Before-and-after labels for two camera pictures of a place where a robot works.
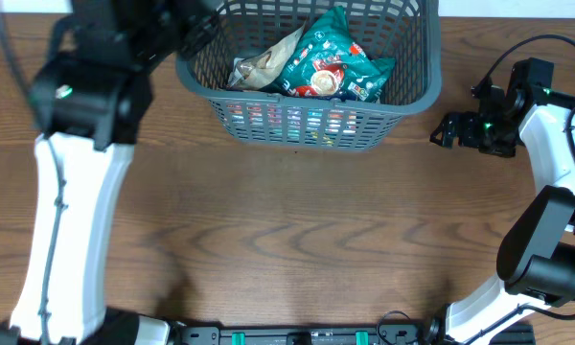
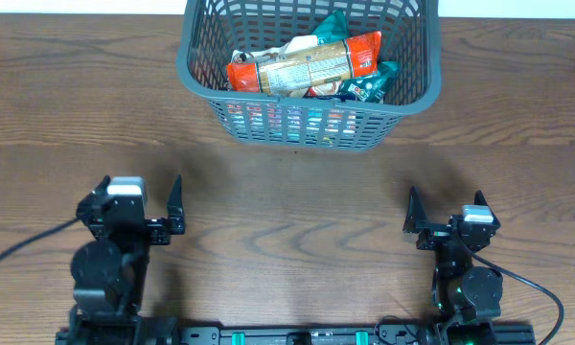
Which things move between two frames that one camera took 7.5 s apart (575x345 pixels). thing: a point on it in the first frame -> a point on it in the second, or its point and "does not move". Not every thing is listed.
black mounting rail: (511, 334) does not move
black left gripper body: (192, 34) -> (141, 226)
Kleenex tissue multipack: (291, 124) does not move
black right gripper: (460, 129) -> (447, 233)
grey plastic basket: (406, 32) does not move
